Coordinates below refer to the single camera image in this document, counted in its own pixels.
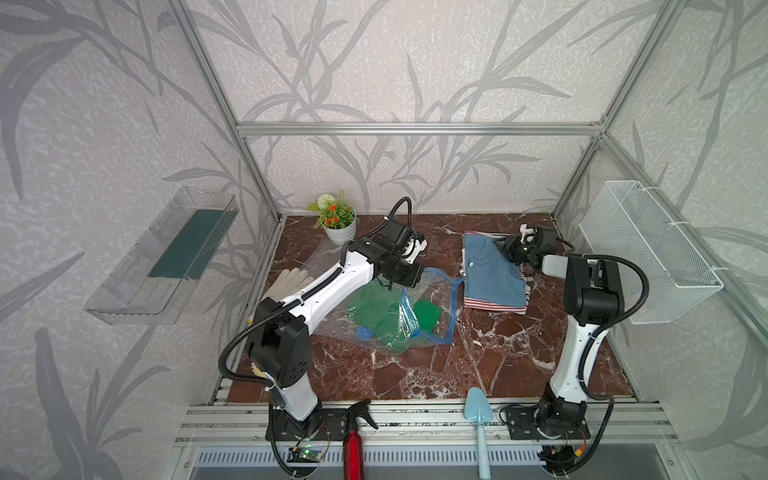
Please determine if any aluminium cage frame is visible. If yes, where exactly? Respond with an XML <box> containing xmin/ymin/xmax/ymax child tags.
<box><xmin>161</xmin><ymin>0</ymin><xmax>768</xmax><ymax>480</ymax></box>

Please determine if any clear vacuum bag blue zipper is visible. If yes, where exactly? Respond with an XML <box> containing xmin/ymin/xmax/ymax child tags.
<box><xmin>315</xmin><ymin>268</ymin><xmax>463</xmax><ymax>355</ymax></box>

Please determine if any red spray bottle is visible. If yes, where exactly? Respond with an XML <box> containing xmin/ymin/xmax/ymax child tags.
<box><xmin>343</xmin><ymin>399</ymin><xmax>379</xmax><ymax>480</ymax></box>

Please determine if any solid green garment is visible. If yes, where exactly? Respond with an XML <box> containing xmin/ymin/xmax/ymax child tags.
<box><xmin>344</xmin><ymin>279</ymin><xmax>445</xmax><ymax>354</ymax></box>

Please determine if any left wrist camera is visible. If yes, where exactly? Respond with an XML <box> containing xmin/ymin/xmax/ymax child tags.
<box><xmin>401</xmin><ymin>231</ymin><xmax>427</xmax><ymax>264</ymax></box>

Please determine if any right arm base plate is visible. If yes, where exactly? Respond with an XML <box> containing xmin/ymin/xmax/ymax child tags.
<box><xmin>499</xmin><ymin>404</ymin><xmax>591</xmax><ymax>441</ymax></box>

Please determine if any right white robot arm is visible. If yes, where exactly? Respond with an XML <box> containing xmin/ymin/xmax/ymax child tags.
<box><xmin>495</xmin><ymin>226</ymin><xmax>650</xmax><ymax>427</ymax></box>

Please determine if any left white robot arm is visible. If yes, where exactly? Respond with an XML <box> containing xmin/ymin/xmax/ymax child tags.
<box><xmin>218</xmin><ymin>217</ymin><xmax>427</xmax><ymax>422</ymax></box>

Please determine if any clear plastic wall shelf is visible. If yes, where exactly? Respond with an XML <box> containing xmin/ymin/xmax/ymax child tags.
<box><xmin>84</xmin><ymin>187</ymin><xmax>239</xmax><ymax>326</ymax></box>

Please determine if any white pot with plant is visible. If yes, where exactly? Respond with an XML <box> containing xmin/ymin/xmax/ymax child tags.
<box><xmin>307</xmin><ymin>191</ymin><xmax>357</xmax><ymax>246</ymax></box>

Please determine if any red striped garment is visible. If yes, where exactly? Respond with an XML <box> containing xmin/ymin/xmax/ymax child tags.
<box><xmin>460</xmin><ymin>230</ymin><xmax>530</xmax><ymax>316</ymax></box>

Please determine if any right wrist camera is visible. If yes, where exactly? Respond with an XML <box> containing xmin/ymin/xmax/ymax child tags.
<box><xmin>520</xmin><ymin>224</ymin><xmax>539</xmax><ymax>243</ymax></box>

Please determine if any white work glove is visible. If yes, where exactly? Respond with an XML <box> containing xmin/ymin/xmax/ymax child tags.
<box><xmin>260</xmin><ymin>268</ymin><xmax>314</xmax><ymax>301</ymax></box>

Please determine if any yellow smiley sponge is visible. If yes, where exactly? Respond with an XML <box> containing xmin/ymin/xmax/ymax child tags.
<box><xmin>250</xmin><ymin>363</ymin><xmax>272</xmax><ymax>384</ymax></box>

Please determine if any light blue garden trowel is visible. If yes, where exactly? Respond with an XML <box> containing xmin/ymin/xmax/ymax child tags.
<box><xmin>464</xmin><ymin>387</ymin><xmax>494</xmax><ymax>480</ymax></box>

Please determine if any white wire wall basket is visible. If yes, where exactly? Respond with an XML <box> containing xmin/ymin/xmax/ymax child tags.
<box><xmin>579</xmin><ymin>180</ymin><xmax>723</xmax><ymax>325</ymax></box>

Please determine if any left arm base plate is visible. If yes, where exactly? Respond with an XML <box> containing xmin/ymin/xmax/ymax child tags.
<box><xmin>265</xmin><ymin>406</ymin><xmax>349</xmax><ymax>442</ymax></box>

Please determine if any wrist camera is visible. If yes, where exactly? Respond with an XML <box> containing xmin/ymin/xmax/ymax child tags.
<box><xmin>520</xmin><ymin>224</ymin><xmax>539</xmax><ymax>243</ymax></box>
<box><xmin>401</xmin><ymin>231</ymin><xmax>427</xmax><ymax>264</ymax></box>

